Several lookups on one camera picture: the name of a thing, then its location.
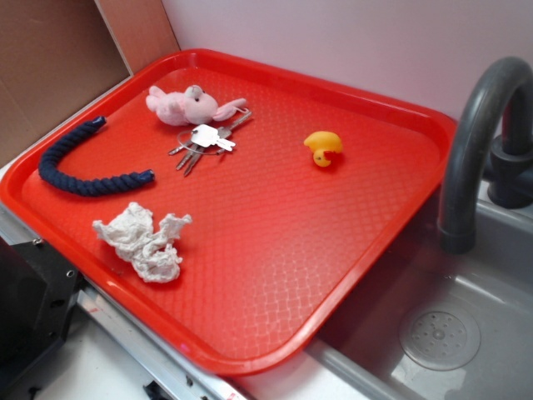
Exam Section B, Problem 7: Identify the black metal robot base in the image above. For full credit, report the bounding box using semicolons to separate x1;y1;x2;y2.
1;240;82;397

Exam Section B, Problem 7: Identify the yellow rubber duck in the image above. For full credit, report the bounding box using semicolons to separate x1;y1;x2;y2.
303;131;343;168

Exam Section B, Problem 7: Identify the red plastic tray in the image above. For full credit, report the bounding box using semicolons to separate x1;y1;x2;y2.
1;50;456;376

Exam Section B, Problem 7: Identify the silver key bunch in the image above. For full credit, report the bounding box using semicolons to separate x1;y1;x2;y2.
167;109;253;177

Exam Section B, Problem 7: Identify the pink plush toy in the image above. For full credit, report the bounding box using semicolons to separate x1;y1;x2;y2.
146;85;247;127

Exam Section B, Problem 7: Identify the crumpled white paper towel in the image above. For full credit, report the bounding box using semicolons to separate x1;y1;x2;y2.
92;202;192;283

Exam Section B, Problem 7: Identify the grey sink basin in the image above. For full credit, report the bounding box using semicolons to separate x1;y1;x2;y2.
308;196;532;399

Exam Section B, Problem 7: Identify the round sink drain cover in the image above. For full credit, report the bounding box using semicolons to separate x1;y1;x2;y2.
398;302;481;371

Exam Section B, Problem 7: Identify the grey curved faucet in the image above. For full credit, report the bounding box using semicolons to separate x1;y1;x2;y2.
437;57;532;254

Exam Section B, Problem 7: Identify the brown cardboard panel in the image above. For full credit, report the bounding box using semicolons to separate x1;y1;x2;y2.
1;1;179;166

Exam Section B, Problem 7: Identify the navy blue rope piece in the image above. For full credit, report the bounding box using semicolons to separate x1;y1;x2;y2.
37;116;156;198

